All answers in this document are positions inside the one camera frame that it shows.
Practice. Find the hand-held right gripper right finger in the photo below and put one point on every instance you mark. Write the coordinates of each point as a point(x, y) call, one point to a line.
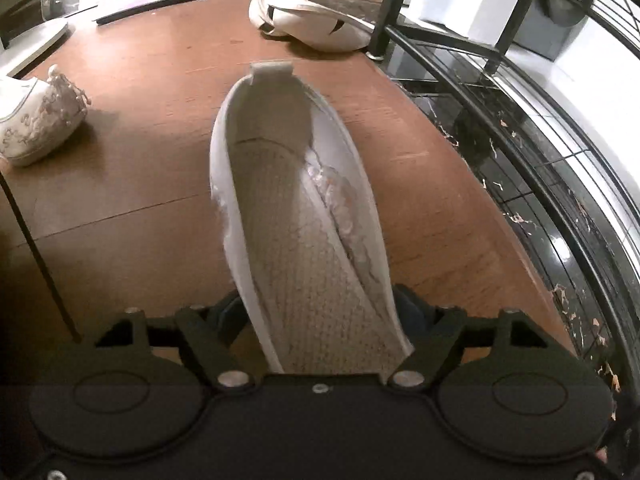
point(412, 312)

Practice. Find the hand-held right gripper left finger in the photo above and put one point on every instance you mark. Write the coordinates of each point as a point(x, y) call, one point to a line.
point(232, 317)

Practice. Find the white slip-on shoe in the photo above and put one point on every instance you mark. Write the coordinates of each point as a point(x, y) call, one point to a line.
point(300, 240)

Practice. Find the white sneaker with pearl beads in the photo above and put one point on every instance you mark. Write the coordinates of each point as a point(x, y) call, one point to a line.
point(35, 125)

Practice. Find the grey metal box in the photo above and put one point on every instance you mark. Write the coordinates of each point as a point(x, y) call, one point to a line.
point(545, 40)

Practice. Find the black metal rack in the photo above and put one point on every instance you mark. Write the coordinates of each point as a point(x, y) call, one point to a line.
point(390, 10)

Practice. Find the white flat board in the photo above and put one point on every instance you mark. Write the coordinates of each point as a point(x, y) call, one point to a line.
point(150, 2)

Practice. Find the monitor with white stand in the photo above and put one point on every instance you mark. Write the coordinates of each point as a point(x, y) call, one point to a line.
point(40, 40)

